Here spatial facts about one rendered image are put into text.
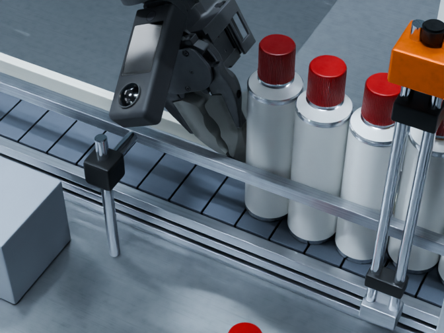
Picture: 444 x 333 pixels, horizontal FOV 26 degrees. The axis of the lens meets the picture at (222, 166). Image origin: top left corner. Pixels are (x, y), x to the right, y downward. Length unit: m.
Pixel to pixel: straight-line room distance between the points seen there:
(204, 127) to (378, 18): 0.38
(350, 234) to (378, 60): 0.32
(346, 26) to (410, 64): 0.56
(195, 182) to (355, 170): 0.22
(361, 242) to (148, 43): 0.27
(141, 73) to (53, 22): 0.48
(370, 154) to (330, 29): 0.41
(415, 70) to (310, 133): 0.20
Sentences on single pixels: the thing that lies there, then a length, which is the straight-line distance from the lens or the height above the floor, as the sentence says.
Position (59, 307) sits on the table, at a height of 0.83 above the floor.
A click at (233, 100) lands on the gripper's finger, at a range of 0.90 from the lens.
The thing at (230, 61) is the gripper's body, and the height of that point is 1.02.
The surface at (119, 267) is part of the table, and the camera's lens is 1.01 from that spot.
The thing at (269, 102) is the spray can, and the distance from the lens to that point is 0.86.
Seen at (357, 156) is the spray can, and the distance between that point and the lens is 0.85.
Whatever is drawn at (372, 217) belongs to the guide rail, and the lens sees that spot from 0.88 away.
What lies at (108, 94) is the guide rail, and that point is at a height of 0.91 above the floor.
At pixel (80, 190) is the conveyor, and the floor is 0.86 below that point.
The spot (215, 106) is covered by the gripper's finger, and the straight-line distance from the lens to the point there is 0.92.
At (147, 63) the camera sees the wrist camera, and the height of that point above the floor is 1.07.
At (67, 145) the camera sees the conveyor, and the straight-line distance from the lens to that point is 1.07.
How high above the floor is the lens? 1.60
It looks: 44 degrees down
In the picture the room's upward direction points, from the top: straight up
